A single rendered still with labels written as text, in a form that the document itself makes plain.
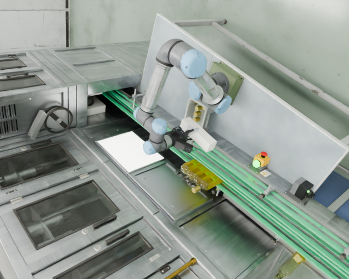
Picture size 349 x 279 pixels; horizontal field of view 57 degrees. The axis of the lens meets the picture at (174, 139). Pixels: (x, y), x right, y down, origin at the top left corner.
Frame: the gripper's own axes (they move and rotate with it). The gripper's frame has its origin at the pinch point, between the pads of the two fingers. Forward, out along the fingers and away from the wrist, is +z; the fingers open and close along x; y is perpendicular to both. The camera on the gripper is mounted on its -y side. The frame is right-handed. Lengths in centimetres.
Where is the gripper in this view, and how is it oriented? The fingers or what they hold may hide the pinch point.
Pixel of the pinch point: (196, 134)
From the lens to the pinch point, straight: 185.8
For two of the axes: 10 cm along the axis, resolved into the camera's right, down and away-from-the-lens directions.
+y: -6.2, -6.2, 4.8
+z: 7.4, -2.6, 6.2
